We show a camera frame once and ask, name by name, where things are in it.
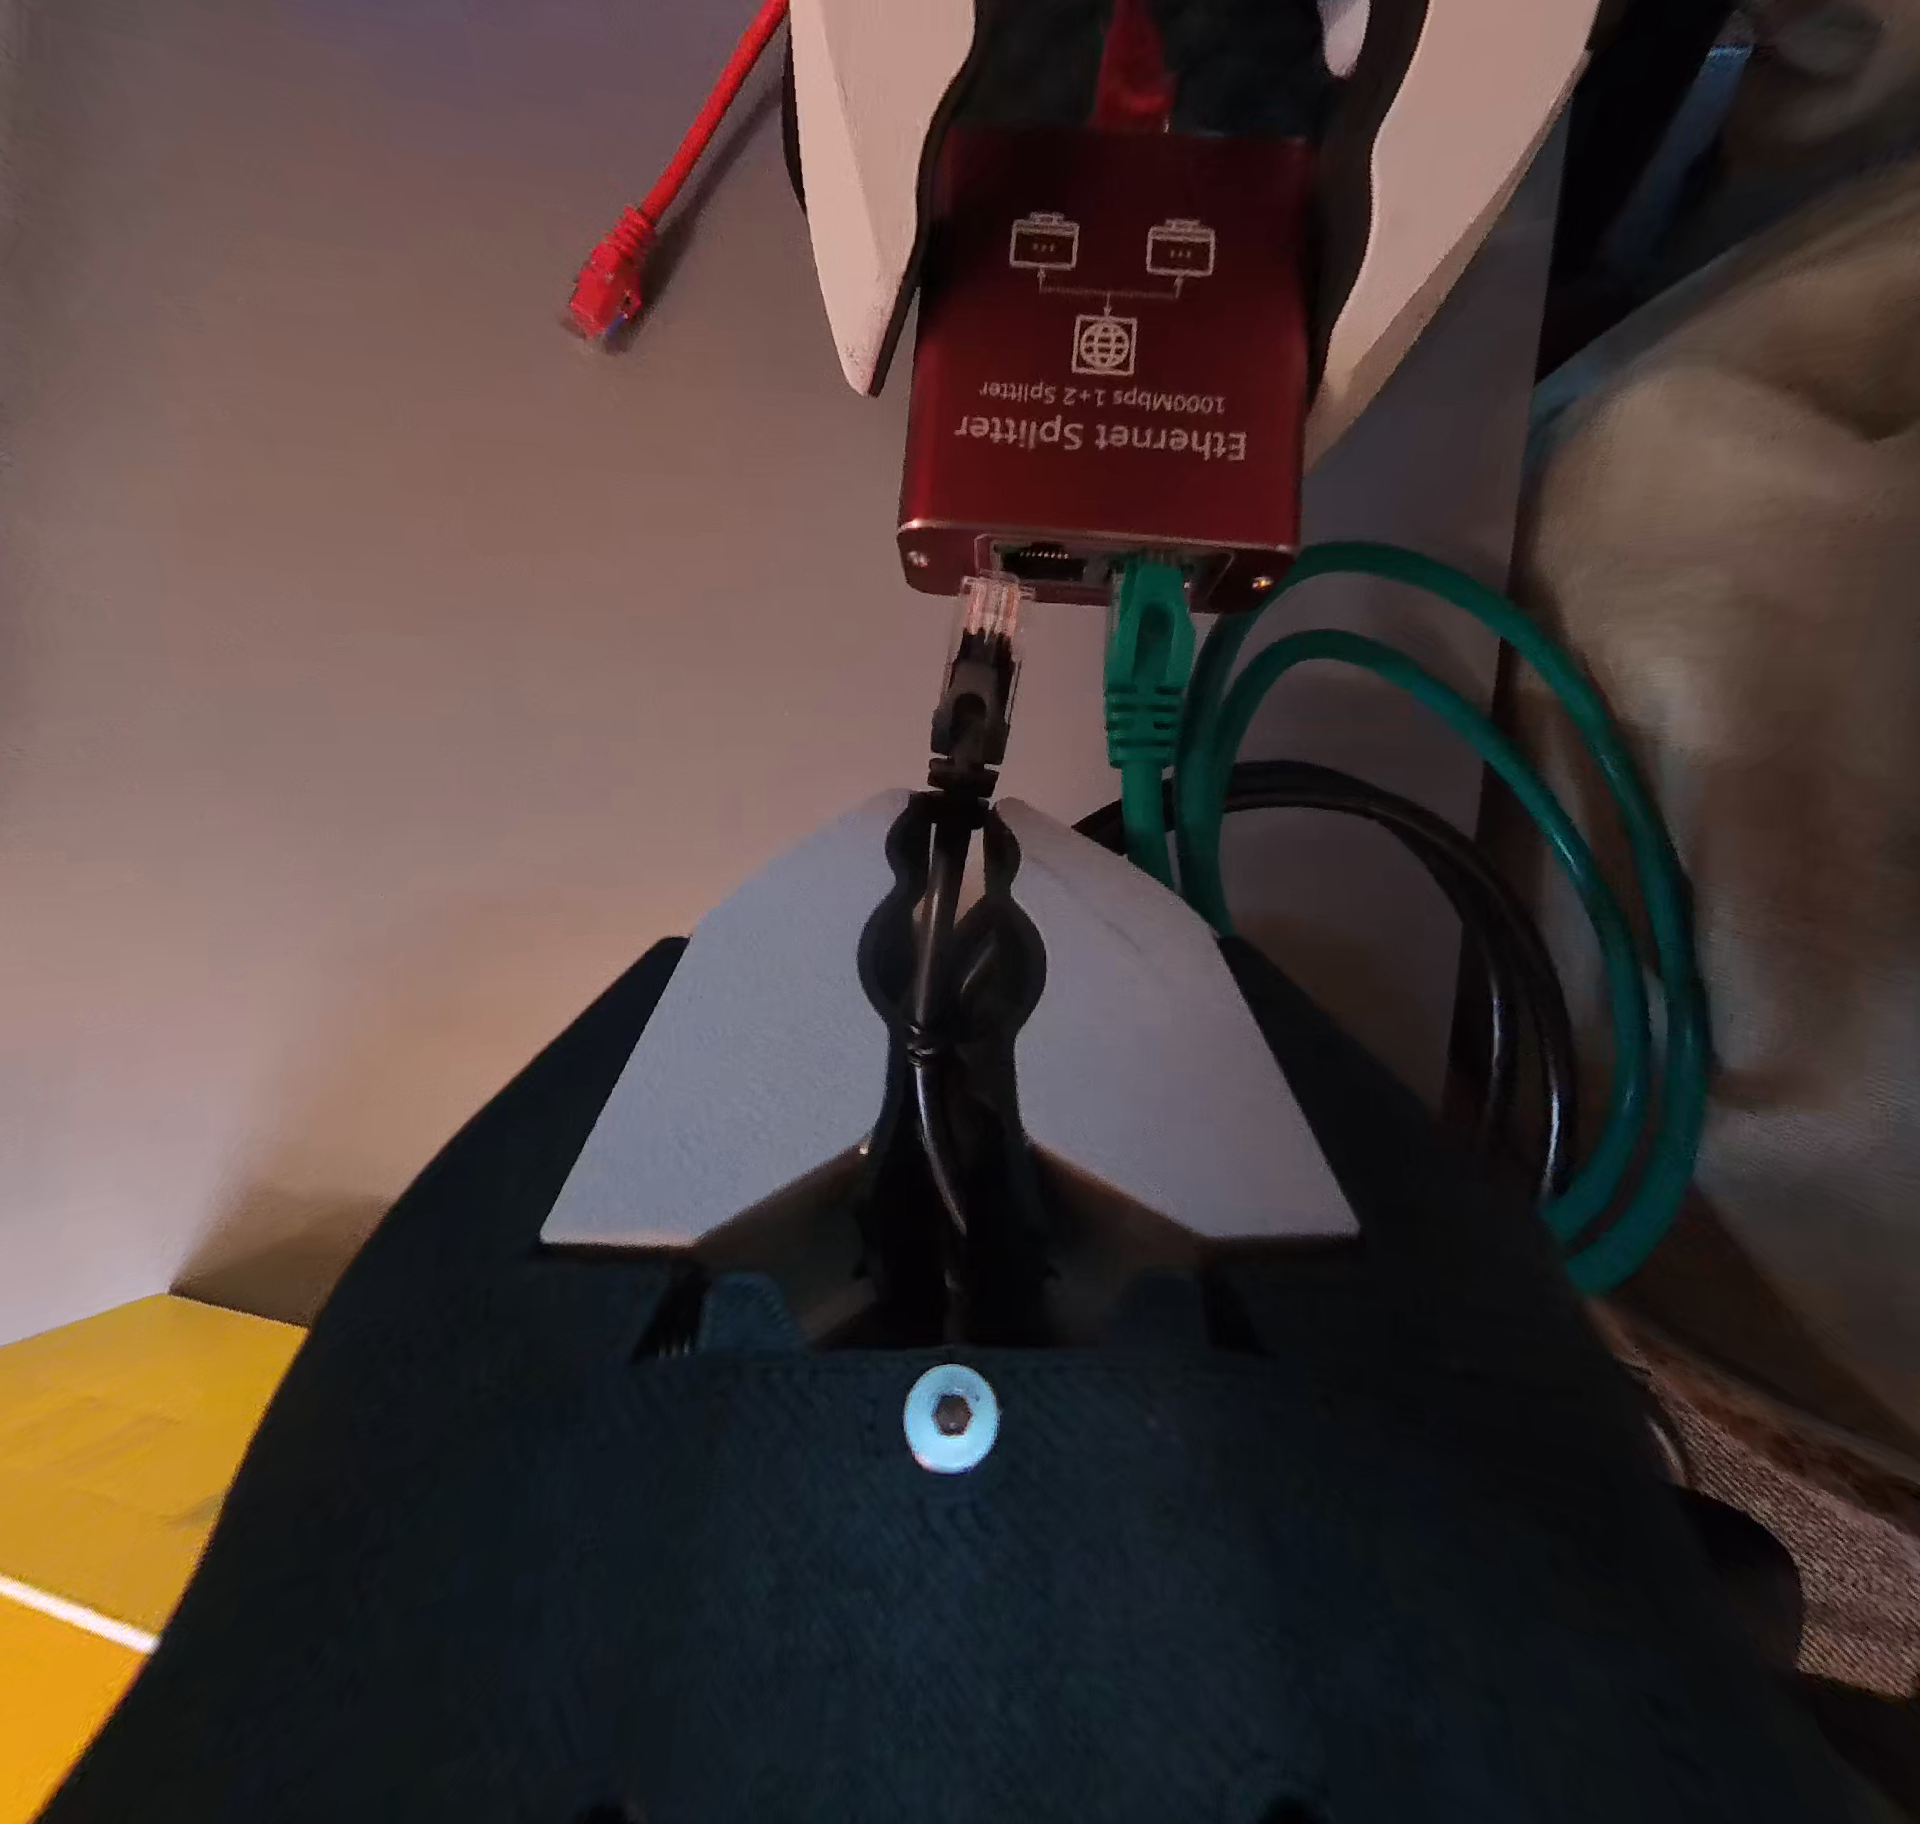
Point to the red ethernet splitter box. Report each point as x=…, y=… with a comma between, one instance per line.
x=1106, y=400

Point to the beige blanket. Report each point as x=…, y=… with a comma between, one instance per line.
x=1770, y=578

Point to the patterned rug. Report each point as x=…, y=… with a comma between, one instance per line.
x=1845, y=1543

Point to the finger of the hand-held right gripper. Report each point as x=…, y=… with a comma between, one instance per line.
x=1491, y=102
x=867, y=102

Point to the yellow plastic bin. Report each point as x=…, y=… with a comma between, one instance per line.
x=105, y=1466

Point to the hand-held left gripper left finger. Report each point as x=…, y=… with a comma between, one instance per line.
x=735, y=1084

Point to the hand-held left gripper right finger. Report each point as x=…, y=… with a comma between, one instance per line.
x=1170, y=1084

